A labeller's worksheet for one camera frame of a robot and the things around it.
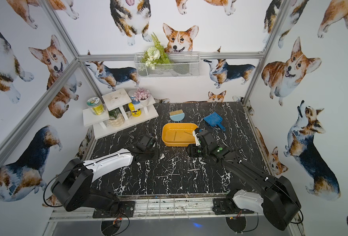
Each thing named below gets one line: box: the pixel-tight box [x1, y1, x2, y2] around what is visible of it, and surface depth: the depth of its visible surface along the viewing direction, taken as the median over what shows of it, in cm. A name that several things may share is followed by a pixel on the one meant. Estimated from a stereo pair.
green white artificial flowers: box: [141, 31, 173, 70], surface depth 82 cm
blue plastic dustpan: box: [203, 111, 226, 131], surface depth 114 cm
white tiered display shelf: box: [82, 89, 159, 140], surface depth 105 cm
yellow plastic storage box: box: [161, 122, 199, 148], surface depth 105 cm
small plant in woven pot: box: [108, 107, 125, 128], surface depth 105 cm
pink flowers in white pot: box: [133, 87, 152, 106], surface depth 95 cm
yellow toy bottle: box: [128, 102, 142, 118], surface depth 109 cm
